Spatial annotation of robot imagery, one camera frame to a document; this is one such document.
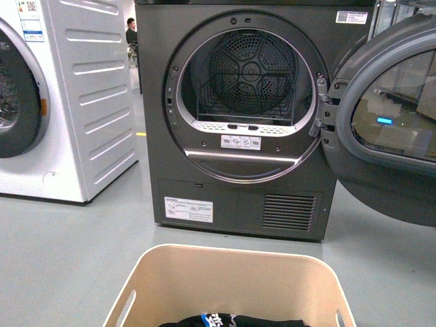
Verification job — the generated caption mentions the beige plastic laundry hamper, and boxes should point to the beige plastic laundry hamper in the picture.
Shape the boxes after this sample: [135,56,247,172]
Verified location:
[104,244,355,326]

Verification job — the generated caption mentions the dark grey tumble dryer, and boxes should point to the dark grey tumble dryer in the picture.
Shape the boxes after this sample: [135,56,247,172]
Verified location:
[135,1,375,241]

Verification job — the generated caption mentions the white washing machine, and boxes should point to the white washing machine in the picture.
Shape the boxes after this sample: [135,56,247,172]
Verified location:
[1,1,138,203]

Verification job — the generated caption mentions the seated person in background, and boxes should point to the seated person in background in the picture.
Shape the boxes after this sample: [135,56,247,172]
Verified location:
[125,18,138,52]

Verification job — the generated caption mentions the black printed t-shirt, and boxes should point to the black printed t-shirt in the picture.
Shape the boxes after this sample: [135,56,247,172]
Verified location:
[161,313,307,327]

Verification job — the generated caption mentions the open round dryer door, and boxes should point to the open round dryer door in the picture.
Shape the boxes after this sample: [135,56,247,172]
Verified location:
[320,14,435,227]

